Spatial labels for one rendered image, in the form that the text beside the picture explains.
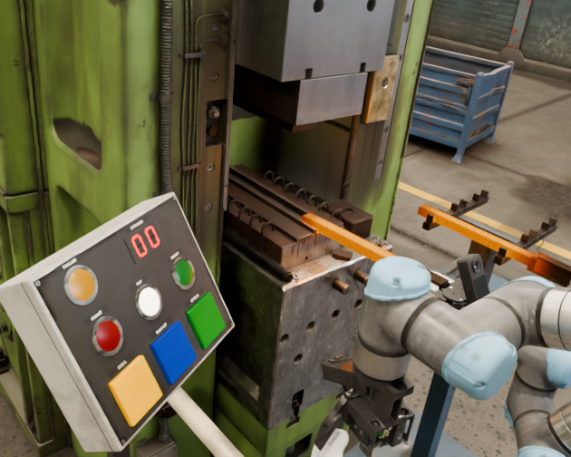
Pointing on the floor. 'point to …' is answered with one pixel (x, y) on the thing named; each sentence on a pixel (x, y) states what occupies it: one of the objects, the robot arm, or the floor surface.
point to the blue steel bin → (459, 99)
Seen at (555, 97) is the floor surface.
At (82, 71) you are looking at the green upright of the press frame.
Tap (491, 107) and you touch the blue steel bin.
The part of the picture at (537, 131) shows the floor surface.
